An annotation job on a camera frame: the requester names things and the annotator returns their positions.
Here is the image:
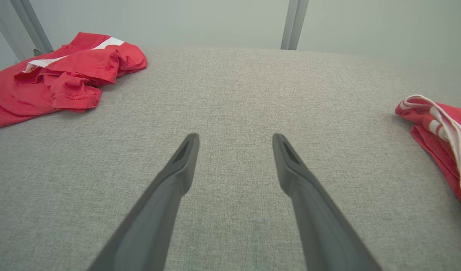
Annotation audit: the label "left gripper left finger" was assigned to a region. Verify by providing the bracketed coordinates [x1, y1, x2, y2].
[88, 133, 200, 271]

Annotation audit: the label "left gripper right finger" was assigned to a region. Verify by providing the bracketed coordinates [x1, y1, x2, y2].
[272, 133, 381, 271]

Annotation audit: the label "red basketball jersey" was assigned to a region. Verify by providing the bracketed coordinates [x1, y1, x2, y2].
[395, 94, 461, 234]

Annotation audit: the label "red shorts with white stripe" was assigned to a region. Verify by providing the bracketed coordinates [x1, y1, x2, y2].
[0, 32, 148, 129]

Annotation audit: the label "grey metal post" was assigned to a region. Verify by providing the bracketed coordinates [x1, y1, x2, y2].
[0, 0, 54, 62]
[280, 0, 310, 50]

